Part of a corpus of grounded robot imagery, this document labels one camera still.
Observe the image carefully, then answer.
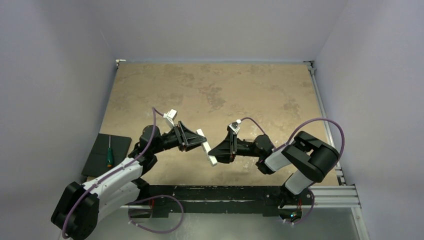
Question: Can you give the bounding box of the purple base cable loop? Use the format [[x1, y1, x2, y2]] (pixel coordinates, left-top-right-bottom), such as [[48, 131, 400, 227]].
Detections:
[[127, 194, 185, 235]]

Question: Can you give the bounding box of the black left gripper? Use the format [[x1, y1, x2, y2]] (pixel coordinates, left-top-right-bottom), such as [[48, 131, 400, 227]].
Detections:
[[151, 121, 206, 154]]

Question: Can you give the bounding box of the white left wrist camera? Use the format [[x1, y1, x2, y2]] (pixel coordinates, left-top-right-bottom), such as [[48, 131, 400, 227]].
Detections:
[[162, 109, 178, 129]]

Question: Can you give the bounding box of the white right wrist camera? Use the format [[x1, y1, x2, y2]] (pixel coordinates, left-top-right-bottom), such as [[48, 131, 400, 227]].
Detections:
[[227, 119, 242, 135]]

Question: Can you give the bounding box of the white remote control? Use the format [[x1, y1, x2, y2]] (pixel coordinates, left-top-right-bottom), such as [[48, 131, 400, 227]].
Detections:
[[196, 129, 218, 167]]

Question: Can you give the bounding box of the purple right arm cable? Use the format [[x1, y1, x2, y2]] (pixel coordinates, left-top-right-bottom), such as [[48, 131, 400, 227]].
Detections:
[[239, 116, 346, 226]]

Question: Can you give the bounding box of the black mat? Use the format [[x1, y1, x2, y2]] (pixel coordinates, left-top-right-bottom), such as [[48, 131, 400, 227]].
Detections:
[[81, 133, 132, 178]]

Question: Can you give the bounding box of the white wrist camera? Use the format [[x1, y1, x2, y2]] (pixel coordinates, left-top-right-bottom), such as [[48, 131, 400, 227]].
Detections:
[[227, 119, 242, 135], [162, 109, 178, 129]]

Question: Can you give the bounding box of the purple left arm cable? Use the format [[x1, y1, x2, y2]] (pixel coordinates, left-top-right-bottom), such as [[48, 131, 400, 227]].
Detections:
[[61, 106, 166, 239]]

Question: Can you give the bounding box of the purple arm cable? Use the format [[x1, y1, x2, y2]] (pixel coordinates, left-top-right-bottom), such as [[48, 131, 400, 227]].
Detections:
[[239, 116, 346, 226], [61, 106, 166, 239]]

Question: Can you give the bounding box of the green handled screwdriver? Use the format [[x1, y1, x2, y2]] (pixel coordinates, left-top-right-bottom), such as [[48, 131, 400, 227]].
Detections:
[[106, 135, 114, 168]]

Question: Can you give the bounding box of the aluminium frame rail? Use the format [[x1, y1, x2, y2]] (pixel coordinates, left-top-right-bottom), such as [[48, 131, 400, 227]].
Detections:
[[303, 61, 370, 240]]

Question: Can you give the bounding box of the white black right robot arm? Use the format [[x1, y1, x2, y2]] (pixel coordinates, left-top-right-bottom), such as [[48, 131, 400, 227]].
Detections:
[[208, 131, 340, 204]]

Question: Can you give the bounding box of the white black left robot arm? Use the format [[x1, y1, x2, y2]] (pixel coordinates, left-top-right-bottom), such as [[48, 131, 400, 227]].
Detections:
[[50, 121, 207, 240]]

